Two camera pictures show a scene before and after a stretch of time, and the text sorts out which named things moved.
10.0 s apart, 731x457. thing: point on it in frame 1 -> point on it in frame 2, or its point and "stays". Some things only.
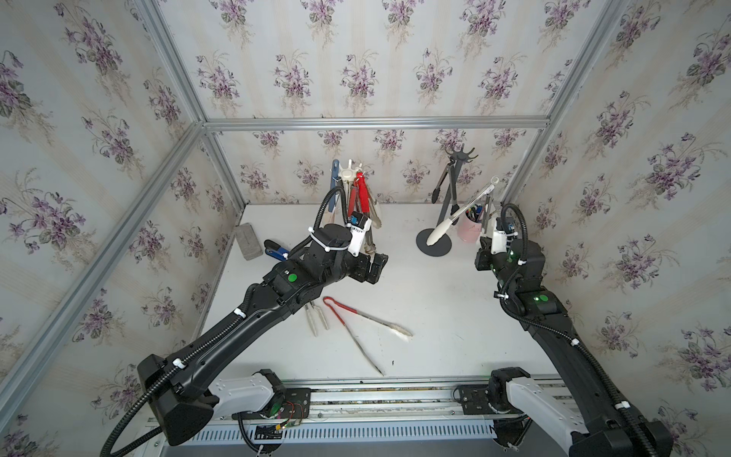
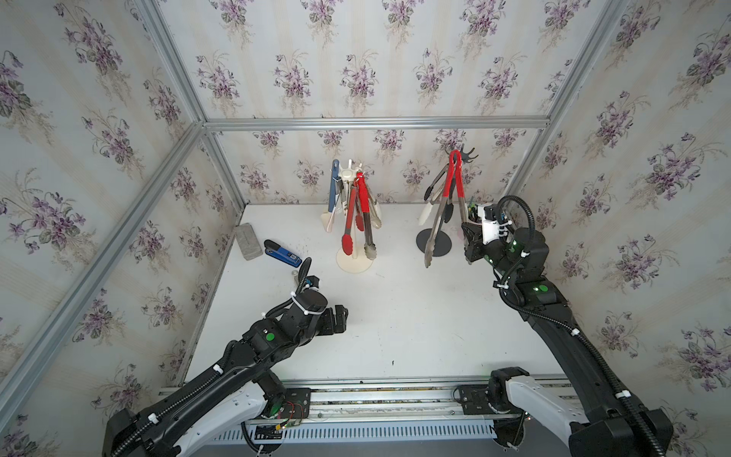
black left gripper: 362,272 -> 330,327
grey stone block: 248,241 stays
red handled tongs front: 378,322 -> 455,156
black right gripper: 486,256 -> 476,252
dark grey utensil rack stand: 444,245 stays
